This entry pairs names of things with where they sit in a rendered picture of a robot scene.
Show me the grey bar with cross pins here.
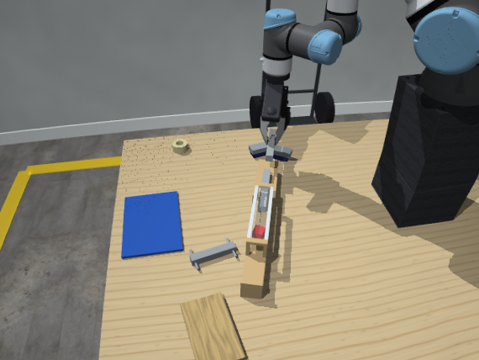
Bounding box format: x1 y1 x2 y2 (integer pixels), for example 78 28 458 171
189 238 237 270

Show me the grey square stick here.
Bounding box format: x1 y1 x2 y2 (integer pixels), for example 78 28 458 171
261 168 271 183
266 129 276 161

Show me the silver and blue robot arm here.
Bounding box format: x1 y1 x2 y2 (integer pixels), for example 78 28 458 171
261 0 479 123

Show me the light brown wooden board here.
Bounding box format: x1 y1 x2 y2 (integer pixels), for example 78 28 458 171
180 292 245 360

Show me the beige roll of tape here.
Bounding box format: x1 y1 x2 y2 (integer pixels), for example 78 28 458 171
172 139 188 154

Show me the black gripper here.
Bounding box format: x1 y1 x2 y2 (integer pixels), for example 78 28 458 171
255 71 291 146

